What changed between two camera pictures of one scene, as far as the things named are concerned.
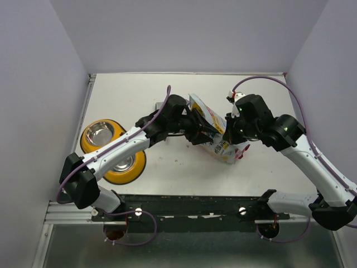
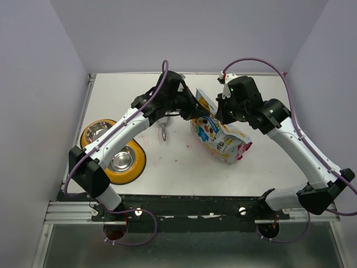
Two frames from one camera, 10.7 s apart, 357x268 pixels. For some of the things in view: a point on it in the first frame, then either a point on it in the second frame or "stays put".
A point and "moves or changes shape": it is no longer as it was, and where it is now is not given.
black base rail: (191, 213) stays put
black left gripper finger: (204, 121) to (199, 110)
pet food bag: (220, 149) moves or changes shape
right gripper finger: (227, 133) to (221, 113)
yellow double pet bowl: (97, 133) stays put
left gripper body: (187, 125) to (181, 102)
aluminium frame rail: (58, 214) stays put
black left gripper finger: (200, 139) to (194, 113)
